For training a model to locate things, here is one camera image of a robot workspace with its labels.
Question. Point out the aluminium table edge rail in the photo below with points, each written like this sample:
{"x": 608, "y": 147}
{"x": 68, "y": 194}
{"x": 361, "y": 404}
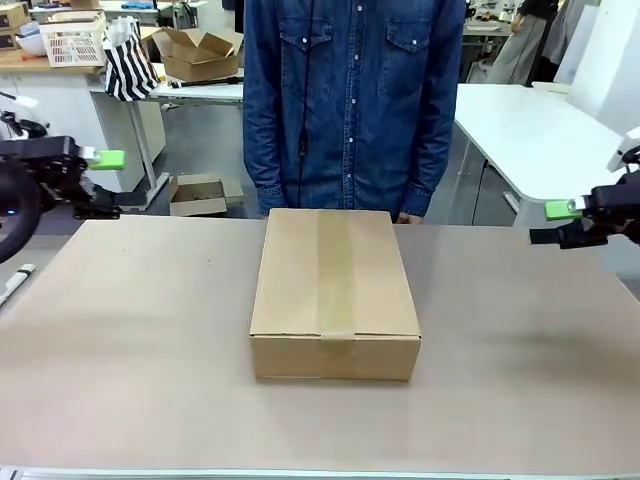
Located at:
{"x": 320, "y": 475}

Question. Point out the white desk with metal leg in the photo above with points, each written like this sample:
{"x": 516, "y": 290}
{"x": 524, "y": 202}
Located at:
{"x": 200, "y": 92}

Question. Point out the white rounded table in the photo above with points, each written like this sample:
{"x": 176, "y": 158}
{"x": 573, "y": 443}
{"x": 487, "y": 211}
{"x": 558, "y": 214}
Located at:
{"x": 530, "y": 140}

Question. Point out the person in beige clothes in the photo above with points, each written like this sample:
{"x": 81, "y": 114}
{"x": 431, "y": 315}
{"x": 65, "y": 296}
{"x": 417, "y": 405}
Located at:
{"x": 517, "y": 45}

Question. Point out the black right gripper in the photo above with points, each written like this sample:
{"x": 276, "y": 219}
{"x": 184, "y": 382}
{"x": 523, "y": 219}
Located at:
{"x": 630, "y": 215}

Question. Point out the person's right forearm denim sleeve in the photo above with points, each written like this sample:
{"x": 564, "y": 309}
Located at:
{"x": 265, "y": 170}

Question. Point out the pale flat sheet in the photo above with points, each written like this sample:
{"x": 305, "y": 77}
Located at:
{"x": 550, "y": 88}

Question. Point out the large brown cardboard box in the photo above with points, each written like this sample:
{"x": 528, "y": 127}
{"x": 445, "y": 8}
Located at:
{"x": 290, "y": 280}

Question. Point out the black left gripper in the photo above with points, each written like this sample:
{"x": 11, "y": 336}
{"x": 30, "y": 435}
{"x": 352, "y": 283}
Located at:
{"x": 45, "y": 160}

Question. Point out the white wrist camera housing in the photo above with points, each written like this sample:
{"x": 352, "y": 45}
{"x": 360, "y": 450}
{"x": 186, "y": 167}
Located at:
{"x": 22, "y": 100}
{"x": 620, "y": 150}

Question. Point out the white marker pen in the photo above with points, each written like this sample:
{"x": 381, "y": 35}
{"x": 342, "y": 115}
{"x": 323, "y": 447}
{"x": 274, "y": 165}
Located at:
{"x": 17, "y": 277}

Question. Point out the brown packing tape strip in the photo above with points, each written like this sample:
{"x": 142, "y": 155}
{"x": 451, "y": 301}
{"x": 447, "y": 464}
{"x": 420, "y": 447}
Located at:
{"x": 336, "y": 280}

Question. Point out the white bowl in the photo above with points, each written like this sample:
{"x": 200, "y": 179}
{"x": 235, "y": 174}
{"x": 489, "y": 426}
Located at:
{"x": 32, "y": 42}

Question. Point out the black white striped bag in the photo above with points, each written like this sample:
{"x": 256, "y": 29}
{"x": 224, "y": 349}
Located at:
{"x": 127, "y": 70}

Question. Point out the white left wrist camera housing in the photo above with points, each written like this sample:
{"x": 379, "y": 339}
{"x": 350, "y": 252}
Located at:
{"x": 22, "y": 100}

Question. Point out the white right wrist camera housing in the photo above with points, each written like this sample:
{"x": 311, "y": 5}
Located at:
{"x": 620, "y": 150}

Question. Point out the white foam boards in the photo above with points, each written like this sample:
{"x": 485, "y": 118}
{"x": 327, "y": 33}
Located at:
{"x": 605, "y": 45}

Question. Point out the person's left forearm denim sleeve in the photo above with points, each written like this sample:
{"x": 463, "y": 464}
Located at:
{"x": 427, "y": 170}

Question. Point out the cream plastic crate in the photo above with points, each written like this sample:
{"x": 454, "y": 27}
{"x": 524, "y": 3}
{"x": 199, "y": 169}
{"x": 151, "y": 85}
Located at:
{"x": 75, "y": 42}

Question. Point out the black rod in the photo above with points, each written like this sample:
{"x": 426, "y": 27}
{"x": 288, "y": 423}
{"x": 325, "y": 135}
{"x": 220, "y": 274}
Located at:
{"x": 210, "y": 81}

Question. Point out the small open cardboard box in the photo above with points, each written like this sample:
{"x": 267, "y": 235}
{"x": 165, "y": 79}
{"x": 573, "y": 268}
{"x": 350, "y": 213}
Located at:
{"x": 197, "y": 197}

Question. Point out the brown box with black label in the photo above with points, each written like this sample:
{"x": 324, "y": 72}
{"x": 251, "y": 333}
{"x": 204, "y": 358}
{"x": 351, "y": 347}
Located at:
{"x": 12, "y": 20}

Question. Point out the person's left hand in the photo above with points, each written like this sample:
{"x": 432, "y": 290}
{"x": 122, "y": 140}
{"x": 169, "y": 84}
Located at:
{"x": 411, "y": 219}

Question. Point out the person in denim shirt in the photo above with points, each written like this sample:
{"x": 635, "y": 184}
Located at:
{"x": 350, "y": 100}

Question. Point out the wide open cardboard box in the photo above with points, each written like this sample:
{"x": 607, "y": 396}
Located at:
{"x": 200, "y": 62}

